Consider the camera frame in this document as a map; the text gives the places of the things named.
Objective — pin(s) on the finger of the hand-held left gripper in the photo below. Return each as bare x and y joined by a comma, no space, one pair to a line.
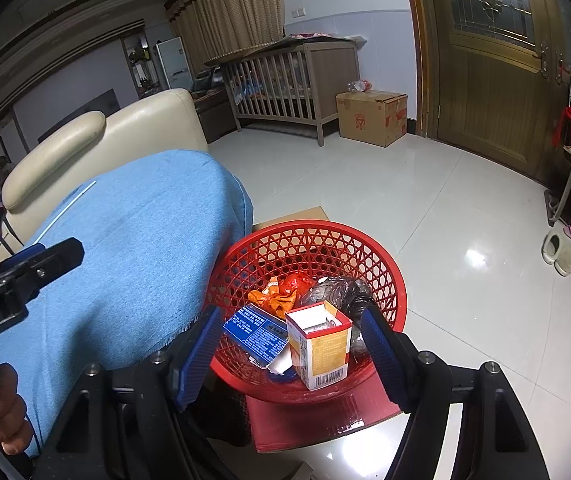
40,262

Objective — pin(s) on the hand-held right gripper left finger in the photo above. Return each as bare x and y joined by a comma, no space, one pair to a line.
198,355

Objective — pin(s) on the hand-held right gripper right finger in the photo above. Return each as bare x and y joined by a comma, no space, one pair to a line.
385,355

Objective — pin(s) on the red and yellow medicine box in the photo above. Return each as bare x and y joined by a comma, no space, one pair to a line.
325,355

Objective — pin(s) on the blue and white box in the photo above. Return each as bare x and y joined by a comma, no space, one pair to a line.
255,332

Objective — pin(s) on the black plastic bag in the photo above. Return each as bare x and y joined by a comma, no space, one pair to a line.
345,292

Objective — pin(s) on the orange wrapper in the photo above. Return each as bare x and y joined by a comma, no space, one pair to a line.
273,302

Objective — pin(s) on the red wrapper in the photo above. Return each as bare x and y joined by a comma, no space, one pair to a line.
298,282

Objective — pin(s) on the red plastic basket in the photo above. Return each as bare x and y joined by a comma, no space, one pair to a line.
315,245

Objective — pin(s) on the person's left hand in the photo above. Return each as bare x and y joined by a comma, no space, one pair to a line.
8,410

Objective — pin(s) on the thin white rod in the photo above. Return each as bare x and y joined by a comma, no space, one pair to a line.
70,202

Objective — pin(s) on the red stool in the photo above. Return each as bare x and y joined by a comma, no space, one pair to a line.
315,425

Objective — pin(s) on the flat cardboard sheet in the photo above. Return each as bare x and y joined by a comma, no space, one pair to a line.
290,217

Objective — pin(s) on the cream leather sofa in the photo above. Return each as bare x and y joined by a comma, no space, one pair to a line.
155,125

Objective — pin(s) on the brown cardboard box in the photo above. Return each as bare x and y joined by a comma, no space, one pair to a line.
365,120

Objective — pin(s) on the white standing air conditioner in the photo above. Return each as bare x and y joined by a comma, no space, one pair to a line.
173,62

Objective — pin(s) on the clear plastic bottle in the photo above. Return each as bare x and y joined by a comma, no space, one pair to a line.
359,86

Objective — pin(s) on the brown wooden door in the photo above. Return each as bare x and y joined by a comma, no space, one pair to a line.
490,100

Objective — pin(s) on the wooden crib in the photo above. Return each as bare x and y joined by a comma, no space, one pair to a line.
335,75

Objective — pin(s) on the beige curtain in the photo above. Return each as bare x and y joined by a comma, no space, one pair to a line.
230,5

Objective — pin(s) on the white wall socket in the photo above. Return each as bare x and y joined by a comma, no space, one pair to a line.
298,12

